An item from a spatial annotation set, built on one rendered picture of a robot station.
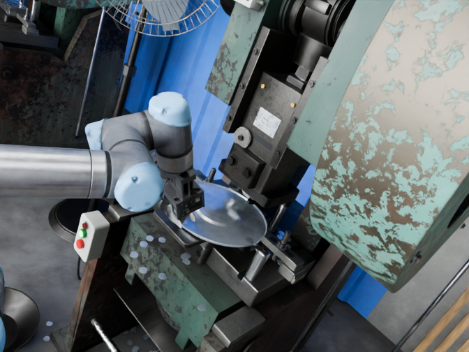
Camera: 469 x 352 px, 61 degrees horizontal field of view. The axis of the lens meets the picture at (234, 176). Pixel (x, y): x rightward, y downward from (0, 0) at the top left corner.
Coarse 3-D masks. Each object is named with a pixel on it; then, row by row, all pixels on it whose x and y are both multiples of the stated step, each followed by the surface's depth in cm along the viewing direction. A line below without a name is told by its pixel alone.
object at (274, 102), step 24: (264, 72) 100; (264, 96) 101; (288, 96) 96; (264, 120) 102; (288, 120) 97; (240, 144) 106; (264, 144) 103; (240, 168) 105; (264, 168) 103; (288, 168) 108; (264, 192) 106
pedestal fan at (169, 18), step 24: (96, 0) 151; (120, 0) 146; (144, 0) 143; (168, 0) 148; (144, 24) 161; (168, 24) 150; (120, 96) 174; (48, 216) 198; (72, 216) 200; (72, 240) 189
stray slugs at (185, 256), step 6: (282, 234) 128; (150, 240) 111; (162, 240) 113; (288, 240) 127; (144, 246) 109; (288, 246) 124; (132, 252) 105; (186, 258) 111; (186, 264) 109; (144, 270) 101; (162, 276) 102; (198, 306) 98; (204, 306) 98
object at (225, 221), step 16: (208, 192) 118; (224, 192) 121; (208, 208) 109; (224, 208) 112; (240, 208) 116; (256, 208) 119; (192, 224) 101; (208, 224) 104; (224, 224) 105; (240, 224) 109; (256, 224) 112; (208, 240) 97; (224, 240) 100; (240, 240) 102; (256, 240) 105
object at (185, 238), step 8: (160, 216) 100; (168, 224) 98; (176, 232) 97; (184, 232) 98; (184, 240) 95; (192, 240) 96; (200, 240) 98; (184, 248) 113; (192, 248) 111; (200, 248) 109; (208, 248) 108; (192, 256) 111; (200, 256) 109
